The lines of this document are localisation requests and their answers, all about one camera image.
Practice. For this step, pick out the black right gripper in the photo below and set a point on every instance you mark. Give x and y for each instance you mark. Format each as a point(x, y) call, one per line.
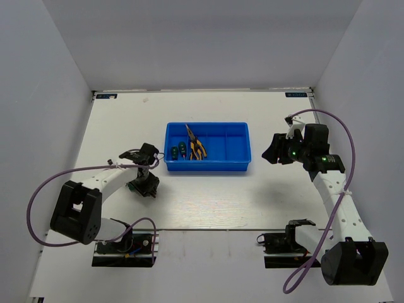
point(277, 149)

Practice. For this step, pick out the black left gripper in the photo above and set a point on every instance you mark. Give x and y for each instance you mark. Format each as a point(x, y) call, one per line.
point(143, 189)

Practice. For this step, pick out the yellow black long-nose pliers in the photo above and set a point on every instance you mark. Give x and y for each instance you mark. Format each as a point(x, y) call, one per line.
point(195, 144)

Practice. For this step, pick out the yellow black short pliers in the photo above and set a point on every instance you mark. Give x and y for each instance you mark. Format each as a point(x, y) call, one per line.
point(196, 156)

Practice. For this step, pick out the green hex key set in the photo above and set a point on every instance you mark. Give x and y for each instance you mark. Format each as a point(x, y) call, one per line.
point(130, 187)

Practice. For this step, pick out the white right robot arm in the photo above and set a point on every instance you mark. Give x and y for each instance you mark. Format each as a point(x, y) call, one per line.
point(346, 250)

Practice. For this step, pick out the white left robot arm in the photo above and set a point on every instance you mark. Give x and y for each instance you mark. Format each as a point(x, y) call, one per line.
point(78, 211)

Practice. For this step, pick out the blue label sticker right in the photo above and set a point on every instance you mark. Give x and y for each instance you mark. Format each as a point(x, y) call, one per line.
point(296, 94)

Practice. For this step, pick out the blue label sticker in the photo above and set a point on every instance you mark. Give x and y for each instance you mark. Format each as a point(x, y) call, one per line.
point(296, 94)
point(106, 96)

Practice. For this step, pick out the blue plastic divided bin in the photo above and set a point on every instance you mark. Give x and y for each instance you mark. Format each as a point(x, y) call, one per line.
point(227, 145)

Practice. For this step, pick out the blue label sticker left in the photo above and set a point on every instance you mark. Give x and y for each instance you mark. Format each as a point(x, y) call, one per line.
point(106, 96)

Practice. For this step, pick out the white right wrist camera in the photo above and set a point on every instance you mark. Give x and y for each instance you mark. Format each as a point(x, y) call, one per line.
point(295, 123)

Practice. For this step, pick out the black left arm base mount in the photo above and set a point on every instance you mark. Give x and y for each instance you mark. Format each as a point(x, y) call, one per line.
point(138, 251)

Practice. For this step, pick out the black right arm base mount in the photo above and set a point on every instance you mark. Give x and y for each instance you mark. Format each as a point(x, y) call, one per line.
point(278, 254)

